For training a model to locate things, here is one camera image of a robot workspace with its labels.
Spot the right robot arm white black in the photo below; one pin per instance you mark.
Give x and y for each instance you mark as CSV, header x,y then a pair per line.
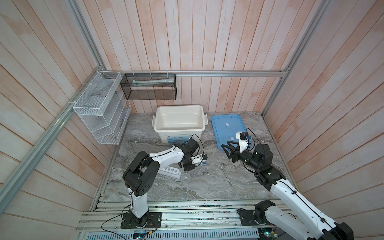
x,y
311,224

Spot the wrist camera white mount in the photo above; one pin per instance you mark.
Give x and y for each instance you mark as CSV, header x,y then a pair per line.
x,y
244,141
197,160

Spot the blue plastic bin lid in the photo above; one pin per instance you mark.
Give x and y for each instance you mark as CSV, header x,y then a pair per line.
x,y
225,128

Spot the white plastic storage bin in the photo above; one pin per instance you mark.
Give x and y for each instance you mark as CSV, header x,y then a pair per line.
x,y
176,124

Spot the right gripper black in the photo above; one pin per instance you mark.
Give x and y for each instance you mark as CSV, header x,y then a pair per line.
x,y
233,153

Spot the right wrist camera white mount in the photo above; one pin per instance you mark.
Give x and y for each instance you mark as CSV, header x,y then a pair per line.
x,y
244,141

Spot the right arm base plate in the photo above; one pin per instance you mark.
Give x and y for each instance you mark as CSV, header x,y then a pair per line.
x,y
248,218

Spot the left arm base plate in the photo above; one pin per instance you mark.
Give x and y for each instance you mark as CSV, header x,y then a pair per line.
x,y
148,220

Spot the white wire mesh shelf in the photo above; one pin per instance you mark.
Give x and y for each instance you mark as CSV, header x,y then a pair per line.
x,y
103,108

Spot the white perforated vent cover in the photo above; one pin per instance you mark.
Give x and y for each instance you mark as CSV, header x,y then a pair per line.
x,y
210,234

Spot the white test tube rack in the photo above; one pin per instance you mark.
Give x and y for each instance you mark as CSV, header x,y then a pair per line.
x,y
170,172

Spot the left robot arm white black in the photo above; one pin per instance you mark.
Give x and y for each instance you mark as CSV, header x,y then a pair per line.
x,y
142,171

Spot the aluminium rail base frame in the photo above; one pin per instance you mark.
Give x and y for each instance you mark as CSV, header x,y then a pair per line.
x,y
179,215

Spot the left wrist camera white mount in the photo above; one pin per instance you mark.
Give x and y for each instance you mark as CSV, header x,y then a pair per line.
x,y
197,160

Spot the black mesh wall basket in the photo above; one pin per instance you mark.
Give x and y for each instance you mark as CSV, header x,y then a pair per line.
x,y
158,87

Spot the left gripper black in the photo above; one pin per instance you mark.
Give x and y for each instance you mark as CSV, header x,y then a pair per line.
x,y
187,168

